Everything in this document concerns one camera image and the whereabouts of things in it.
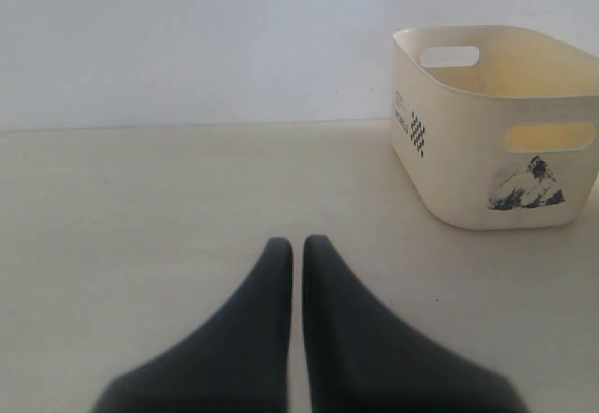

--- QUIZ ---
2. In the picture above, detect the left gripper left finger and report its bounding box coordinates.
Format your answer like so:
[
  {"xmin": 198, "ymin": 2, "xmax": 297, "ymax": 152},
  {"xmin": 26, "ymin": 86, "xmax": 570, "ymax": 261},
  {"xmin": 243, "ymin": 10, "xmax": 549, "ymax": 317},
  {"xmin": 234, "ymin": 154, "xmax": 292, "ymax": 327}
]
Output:
[{"xmin": 92, "ymin": 237, "xmax": 293, "ymax": 412}]

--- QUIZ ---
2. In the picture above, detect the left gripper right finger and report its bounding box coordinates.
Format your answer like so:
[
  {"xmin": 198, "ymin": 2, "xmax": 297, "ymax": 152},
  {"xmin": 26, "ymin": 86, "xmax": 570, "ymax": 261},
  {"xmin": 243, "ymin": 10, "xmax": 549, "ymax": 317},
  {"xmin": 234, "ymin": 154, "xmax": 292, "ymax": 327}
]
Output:
[{"xmin": 302, "ymin": 235, "xmax": 520, "ymax": 412}]

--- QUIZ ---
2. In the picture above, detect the cream bin with sticker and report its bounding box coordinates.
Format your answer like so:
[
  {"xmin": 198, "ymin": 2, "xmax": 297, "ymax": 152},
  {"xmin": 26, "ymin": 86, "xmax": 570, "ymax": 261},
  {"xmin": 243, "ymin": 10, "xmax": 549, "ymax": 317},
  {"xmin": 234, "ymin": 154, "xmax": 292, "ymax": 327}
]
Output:
[{"xmin": 391, "ymin": 25, "xmax": 598, "ymax": 230}]

